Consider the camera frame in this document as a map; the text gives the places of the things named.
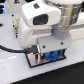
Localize beige electrical connector block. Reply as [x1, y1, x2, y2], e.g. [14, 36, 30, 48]
[12, 18, 20, 38]

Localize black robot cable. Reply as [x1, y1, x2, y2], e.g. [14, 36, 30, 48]
[0, 44, 38, 54]

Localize black-framed metal peg base plate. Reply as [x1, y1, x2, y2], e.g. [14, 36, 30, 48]
[26, 50, 66, 68]

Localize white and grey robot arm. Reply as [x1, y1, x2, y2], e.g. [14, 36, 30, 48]
[18, 0, 83, 61]

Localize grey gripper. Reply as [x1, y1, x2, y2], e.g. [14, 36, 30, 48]
[35, 32, 73, 62]

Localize large blue gear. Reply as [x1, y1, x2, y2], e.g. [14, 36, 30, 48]
[45, 51, 60, 61]

